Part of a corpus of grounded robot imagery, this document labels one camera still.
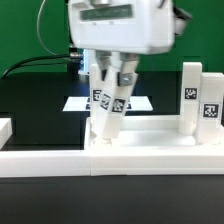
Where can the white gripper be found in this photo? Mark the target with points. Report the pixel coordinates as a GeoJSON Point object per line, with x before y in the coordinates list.
{"type": "Point", "coordinates": [125, 76]}

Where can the white desk top panel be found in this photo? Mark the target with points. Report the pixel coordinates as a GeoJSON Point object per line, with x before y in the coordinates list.
{"type": "Point", "coordinates": [152, 145]}

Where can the fiducial marker sheet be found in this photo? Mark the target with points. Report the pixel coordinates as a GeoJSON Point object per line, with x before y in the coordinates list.
{"type": "Point", "coordinates": [136, 103]}

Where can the white block at left edge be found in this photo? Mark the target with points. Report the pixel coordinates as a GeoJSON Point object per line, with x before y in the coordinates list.
{"type": "Point", "coordinates": [5, 130]}

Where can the white L-shaped fixture wall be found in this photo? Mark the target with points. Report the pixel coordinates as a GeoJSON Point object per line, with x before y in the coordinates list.
{"type": "Point", "coordinates": [51, 163]}

